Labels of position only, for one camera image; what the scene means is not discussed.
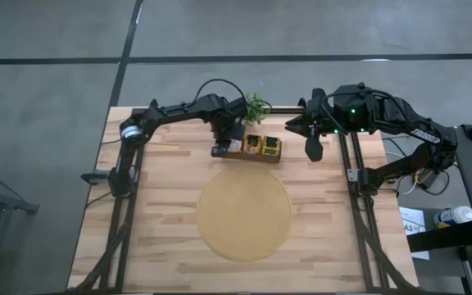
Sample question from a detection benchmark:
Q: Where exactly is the green plant in white pot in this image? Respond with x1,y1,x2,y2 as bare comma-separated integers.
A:
242,92,273,126

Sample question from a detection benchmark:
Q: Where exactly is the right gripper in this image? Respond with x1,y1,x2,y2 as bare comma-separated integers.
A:
284,88,358,163

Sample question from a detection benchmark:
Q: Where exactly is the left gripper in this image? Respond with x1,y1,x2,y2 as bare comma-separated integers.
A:
211,110,247,158

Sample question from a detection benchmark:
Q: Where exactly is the yellow tea bag packet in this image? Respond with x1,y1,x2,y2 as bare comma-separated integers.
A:
243,134,264,156
261,136,282,157

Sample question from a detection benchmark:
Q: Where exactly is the white wipes canister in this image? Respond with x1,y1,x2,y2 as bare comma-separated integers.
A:
433,206,472,229

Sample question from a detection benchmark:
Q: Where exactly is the round woven placemat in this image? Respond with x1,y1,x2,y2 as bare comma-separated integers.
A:
196,166,293,262

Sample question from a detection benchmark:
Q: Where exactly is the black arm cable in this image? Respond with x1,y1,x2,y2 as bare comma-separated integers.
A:
193,78,250,108

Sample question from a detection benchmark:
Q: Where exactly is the black power supply box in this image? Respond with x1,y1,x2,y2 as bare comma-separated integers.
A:
415,163,450,196

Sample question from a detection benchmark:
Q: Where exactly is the white paper sheet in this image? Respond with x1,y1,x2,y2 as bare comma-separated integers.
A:
398,206,430,261

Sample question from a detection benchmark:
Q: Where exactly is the brown wooden compartment box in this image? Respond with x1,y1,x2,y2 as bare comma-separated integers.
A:
219,134,282,164

